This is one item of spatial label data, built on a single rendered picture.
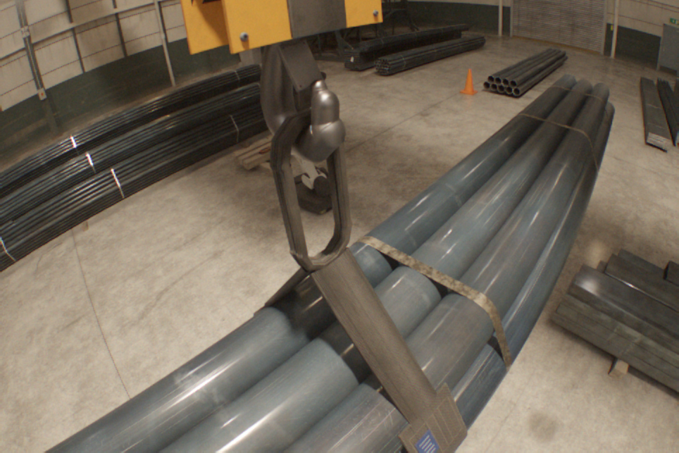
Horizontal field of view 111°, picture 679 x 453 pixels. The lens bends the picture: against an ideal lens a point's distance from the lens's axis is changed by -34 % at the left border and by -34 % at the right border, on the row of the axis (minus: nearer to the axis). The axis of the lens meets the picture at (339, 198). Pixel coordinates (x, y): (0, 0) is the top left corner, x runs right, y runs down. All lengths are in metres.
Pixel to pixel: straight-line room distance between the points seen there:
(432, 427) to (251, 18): 0.73
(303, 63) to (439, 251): 0.67
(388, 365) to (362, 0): 0.55
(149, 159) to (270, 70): 4.73
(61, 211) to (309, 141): 4.79
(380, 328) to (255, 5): 0.51
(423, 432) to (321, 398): 0.21
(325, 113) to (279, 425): 0.56
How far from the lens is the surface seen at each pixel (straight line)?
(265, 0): 0.34
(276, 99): 0.45
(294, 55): 0.41
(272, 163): 0.43
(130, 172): 5.09
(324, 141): 0.40
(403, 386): 0.66
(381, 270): 0.93
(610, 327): 2.54
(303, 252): 0.50
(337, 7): 0.39
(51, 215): 5.12
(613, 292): 2.50
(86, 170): 5.08
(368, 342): 0.59
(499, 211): 1.16
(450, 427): 0.81
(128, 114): 5.54
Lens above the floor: 2.08
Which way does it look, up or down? 33 degrees down
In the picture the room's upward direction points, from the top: 6 degrees counter-clockwise
